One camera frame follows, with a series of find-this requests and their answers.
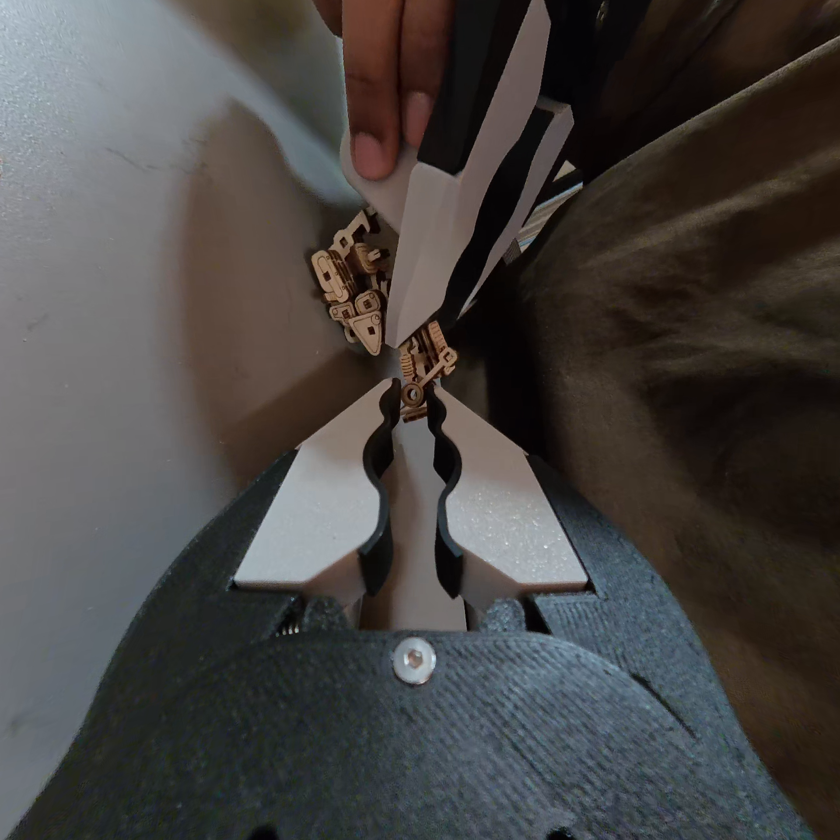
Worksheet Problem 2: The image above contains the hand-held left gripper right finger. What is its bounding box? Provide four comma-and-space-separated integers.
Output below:
428, 385, 589, 616

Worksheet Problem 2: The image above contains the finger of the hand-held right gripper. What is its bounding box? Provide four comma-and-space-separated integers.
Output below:
441, 97, 576, 324
340, 0, 552, 349

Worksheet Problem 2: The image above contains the wooden robot model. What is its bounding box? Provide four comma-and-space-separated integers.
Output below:
311, 209, 460, 361

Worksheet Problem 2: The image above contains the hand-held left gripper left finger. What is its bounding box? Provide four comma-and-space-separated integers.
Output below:
233, 378, 401, 621

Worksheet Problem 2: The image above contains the person's right hand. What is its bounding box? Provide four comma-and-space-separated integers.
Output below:
317, 0, 455, 181

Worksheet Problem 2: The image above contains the small wooden lever piece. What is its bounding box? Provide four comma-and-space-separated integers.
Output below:
398, 344, 460, 424

